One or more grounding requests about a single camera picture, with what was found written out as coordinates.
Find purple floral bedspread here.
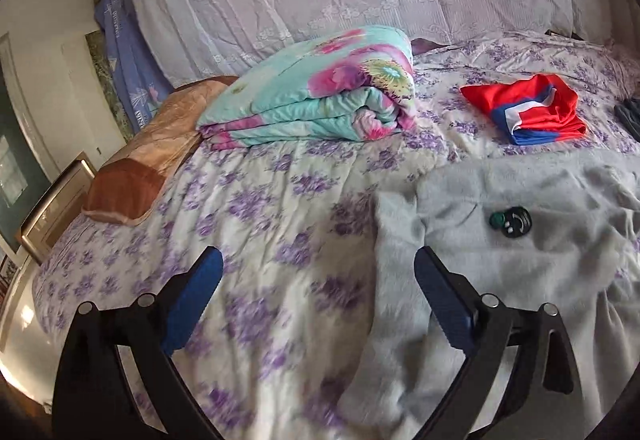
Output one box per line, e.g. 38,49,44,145
32,32,639,439

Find folded red blue shorts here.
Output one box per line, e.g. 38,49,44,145
460,74,587,146

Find wooden framed picture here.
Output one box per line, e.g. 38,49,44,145
17,153,96,264

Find folded turquoise floral quilt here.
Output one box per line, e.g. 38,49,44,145
196,26,416,149

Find brown orange folded blanket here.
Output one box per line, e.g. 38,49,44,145
82,76,236,226

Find grey fleece sweatpants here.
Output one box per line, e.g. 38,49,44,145
338,149,639,439

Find blue patterned pillow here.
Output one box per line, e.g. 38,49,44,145
94,0,174,134

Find dark blue clothes pile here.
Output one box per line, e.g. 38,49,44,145
614,98,640,142

